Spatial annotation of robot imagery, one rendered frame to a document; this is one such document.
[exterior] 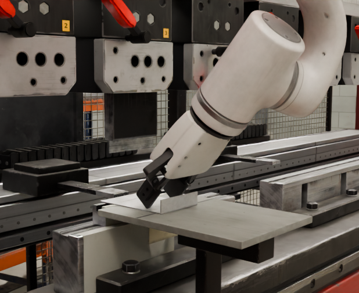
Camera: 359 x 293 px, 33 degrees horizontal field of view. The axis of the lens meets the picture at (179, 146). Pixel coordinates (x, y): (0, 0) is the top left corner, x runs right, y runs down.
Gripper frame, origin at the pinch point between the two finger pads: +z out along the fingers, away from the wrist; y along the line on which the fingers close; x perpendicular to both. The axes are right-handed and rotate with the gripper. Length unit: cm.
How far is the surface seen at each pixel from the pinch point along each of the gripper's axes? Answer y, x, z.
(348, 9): -69, -24, -23
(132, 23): 7.0, -15.6, -19.4
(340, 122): -709, -205, 242
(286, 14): -41, -22, -21
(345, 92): -710, -228, 207
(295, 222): -5.0, 17.2, -11.5
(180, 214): 2.3, 6.0, -2.0
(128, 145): -0.1, -9.7, -0.2
